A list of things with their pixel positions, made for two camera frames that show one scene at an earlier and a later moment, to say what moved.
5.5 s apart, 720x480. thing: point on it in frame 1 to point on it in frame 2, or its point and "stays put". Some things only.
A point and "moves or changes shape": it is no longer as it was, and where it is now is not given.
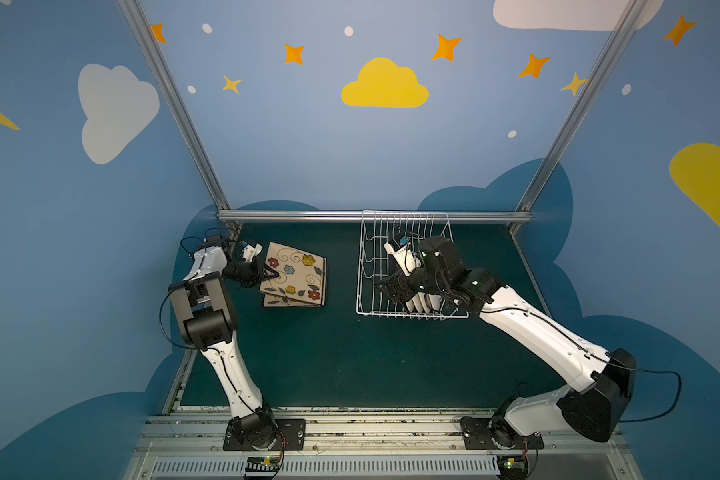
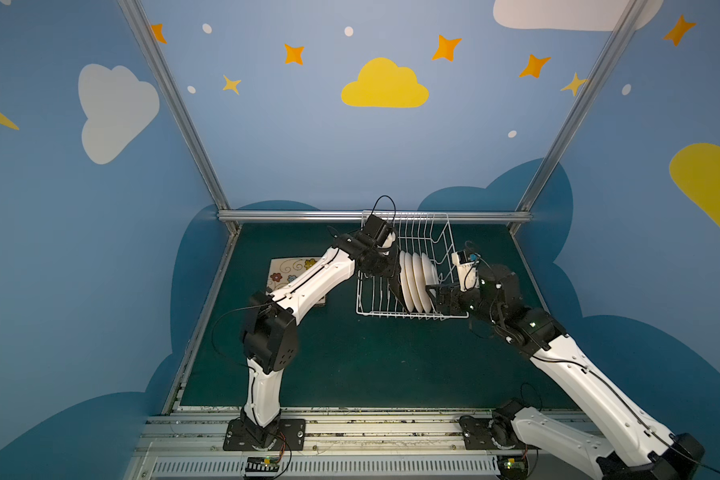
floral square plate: x=301 y=275 moves or changes shape
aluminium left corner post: x=139 y=23 stays put
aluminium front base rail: x=576 y=447 stays put
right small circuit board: x=512 y=466 stays put
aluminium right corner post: x=627 y=22 stays put
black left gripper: x=258 y=269 to x=381 y=264
